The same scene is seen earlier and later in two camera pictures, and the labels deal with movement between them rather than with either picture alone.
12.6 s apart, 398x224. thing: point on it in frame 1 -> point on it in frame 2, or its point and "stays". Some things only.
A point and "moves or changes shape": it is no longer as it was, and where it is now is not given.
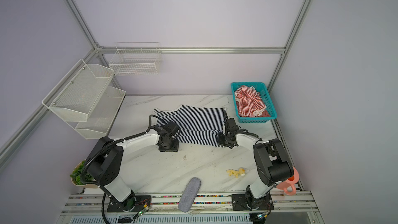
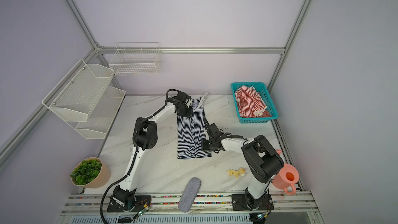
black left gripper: [175, 148] -> [189, 114]
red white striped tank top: [250, 103] stays
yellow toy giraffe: [241, 171] stays
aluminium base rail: [98, 204] stays
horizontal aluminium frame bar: [191, 50] stays
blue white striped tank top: [198, 125] moves or changes shape
